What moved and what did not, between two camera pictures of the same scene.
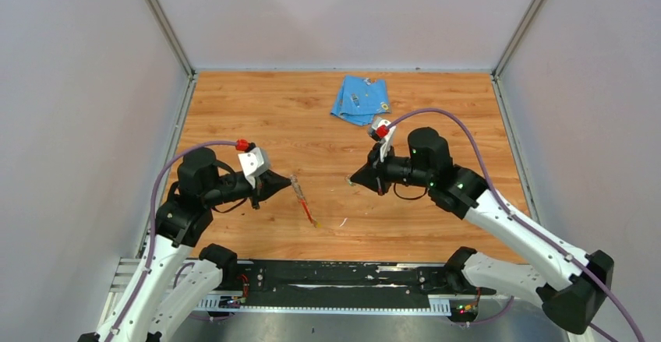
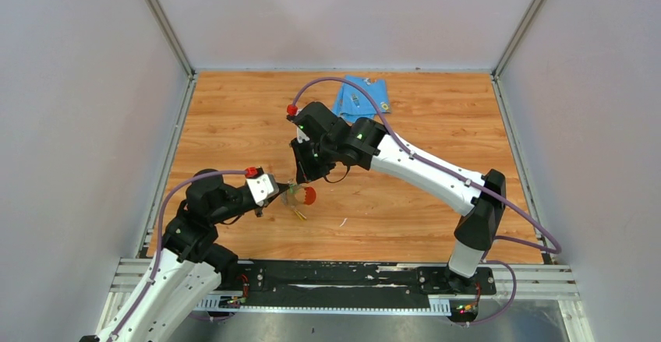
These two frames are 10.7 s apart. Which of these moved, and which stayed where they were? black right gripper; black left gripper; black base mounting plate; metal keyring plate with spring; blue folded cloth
Moved: black right gripper; black left gripper; metal keyring plate with spring
Stayed: blue folded cloth; black base mounting plate
